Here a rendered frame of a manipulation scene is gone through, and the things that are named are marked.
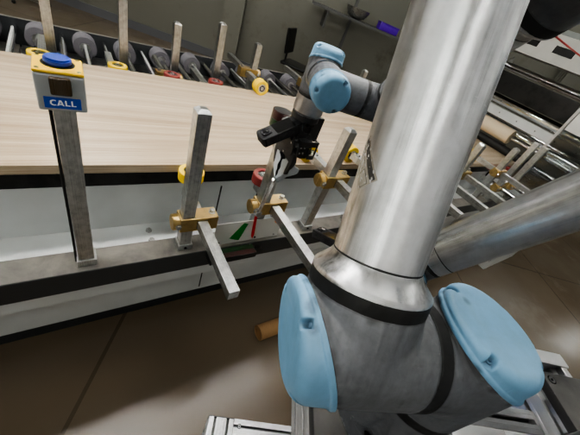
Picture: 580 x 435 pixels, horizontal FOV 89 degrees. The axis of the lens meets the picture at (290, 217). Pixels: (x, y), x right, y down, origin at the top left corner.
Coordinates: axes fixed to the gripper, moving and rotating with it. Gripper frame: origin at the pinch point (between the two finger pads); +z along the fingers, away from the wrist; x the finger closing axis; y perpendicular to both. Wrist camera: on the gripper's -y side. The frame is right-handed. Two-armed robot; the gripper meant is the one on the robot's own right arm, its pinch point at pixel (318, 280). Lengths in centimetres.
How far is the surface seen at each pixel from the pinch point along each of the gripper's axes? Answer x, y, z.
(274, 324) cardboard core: 21, -22, 75
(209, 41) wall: 144, -509, 60
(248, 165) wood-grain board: -3.1, -49.3, -7.2
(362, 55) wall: 359, -377, -4
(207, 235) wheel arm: -25.4, -24.2, 0.0
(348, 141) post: 20.3, -31.0, -29.1
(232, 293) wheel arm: -25.5, -3.8, 0.6
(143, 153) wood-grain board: -37, -56, -7
